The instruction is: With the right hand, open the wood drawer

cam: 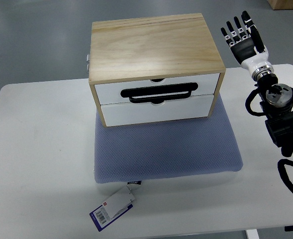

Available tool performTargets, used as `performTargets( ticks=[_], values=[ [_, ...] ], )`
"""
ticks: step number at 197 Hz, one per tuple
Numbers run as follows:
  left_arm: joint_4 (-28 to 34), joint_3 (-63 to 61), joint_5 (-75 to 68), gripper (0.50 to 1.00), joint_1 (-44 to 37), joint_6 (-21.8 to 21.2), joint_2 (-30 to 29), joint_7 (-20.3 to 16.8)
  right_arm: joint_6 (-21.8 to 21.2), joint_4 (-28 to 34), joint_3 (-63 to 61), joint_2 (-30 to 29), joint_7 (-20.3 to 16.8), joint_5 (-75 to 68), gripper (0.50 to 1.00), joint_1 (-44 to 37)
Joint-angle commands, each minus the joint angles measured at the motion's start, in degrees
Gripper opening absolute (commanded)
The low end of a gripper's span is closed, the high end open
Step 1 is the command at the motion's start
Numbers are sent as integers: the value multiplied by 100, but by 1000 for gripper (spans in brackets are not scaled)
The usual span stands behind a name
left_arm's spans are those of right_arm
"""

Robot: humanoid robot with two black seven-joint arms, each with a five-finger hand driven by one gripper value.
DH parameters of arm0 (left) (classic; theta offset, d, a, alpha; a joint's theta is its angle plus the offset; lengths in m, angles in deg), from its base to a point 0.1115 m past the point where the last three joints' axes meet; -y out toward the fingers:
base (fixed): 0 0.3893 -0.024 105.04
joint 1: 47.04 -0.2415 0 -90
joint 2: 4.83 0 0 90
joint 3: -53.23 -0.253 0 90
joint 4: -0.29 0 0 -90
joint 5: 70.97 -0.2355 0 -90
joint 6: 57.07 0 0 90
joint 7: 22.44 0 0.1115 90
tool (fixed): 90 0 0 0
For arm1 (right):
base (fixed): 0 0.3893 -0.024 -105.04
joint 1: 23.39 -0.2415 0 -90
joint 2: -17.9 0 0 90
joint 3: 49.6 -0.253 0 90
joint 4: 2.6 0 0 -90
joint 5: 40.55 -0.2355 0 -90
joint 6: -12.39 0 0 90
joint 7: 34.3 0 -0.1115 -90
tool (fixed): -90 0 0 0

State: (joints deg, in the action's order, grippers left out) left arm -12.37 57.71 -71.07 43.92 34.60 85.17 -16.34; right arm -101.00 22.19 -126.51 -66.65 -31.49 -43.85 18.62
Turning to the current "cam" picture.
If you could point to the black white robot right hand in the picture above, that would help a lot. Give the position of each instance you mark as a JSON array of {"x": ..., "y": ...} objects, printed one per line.
[{"x": 247, "y": 47}]

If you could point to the white table leg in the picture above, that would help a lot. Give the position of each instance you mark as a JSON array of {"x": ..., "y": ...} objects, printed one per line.
[{"x": 252, "y": 234}]

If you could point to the cardboard box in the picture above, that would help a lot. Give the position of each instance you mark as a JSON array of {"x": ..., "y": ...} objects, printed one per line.
[{"x": 281, "y": 4}]

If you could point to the white blue product tag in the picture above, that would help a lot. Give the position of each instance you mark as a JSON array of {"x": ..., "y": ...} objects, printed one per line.
[{"x": 112, "y": 208}]

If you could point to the white drawer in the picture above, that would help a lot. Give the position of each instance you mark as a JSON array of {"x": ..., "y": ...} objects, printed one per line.
[
  {"x": 130, "y": 113},
  {"x": 110, "y": 93}
]

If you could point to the wooden drawer cabinet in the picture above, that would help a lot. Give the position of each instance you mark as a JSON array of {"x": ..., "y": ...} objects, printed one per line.
[{"x": 152, "y": 48}]

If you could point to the metal latch on cabinet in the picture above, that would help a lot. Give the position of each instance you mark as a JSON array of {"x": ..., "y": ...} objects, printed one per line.
[{"x": 88, "y": 63}]

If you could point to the blue mesh cushion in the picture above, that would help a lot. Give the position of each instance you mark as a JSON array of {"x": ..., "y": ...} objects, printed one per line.
[{"x": 166, "y": 149}]

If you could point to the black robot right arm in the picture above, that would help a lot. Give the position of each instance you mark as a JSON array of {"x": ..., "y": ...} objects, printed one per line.
[{"x": 274, "y": 101}]

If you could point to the black drawer handle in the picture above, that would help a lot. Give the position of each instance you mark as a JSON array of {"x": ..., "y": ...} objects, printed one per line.
[{"x": 159, "y": 94}]

